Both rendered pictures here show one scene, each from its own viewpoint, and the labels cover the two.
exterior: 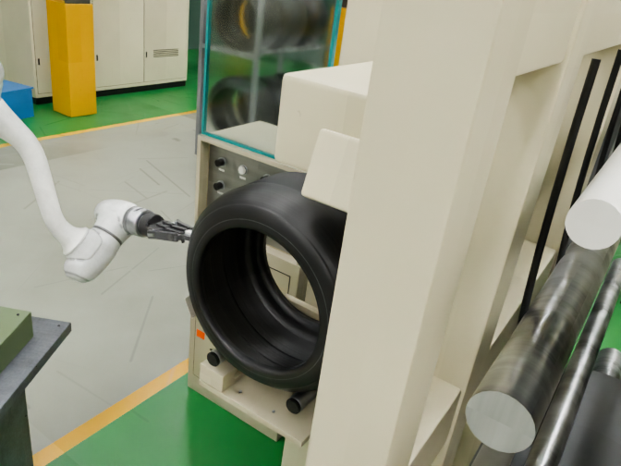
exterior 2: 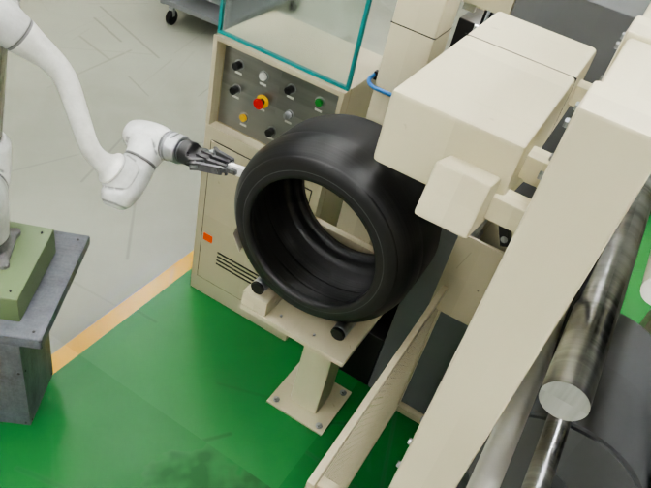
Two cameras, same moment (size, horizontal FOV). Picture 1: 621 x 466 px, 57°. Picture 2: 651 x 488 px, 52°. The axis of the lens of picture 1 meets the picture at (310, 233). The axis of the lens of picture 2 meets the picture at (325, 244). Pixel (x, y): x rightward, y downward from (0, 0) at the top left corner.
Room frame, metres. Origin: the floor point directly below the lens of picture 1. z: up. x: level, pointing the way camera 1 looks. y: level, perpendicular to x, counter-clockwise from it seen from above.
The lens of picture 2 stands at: (-0.13, 0.30, 2.28)
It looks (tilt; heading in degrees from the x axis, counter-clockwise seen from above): 39 degrees down; 350
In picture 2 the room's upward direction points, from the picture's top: 15 degrees clockwise
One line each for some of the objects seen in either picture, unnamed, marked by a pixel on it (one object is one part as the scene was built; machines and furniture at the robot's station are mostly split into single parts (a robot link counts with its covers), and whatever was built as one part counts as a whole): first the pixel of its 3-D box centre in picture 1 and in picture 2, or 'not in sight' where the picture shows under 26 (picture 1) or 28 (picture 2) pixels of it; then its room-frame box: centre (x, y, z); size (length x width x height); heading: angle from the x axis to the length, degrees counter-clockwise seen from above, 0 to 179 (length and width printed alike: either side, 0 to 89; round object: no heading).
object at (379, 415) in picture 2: not in sight; (365, 432); (1.01, -0.15, 0.65); 0.90 x 0.02 x 0.70; 150
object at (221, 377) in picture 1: (250, 349); (285, 273); (1.45, 0.13, 0.83); 0.36 x 0.09 x 0.06; 150
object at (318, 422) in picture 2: not in sight; (310, 396); (1.61, -0.10, 0.01); 0.27 x 0.27 x 0.02; 60
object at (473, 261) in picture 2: not in sight; (477, 264); (1.37, -0.43, 1.05); 0.20 x 0.15 x 0.30; 150
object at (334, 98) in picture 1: (420, 111); (495, 98); (1.12, -0.18, 1.71); 0.61 x 0.25 x 0.15; 150
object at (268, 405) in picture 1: (285, 379); (320, 302); (1.38, 0.01, 0.80); 0.37 x 0.36 x 0.02; 60
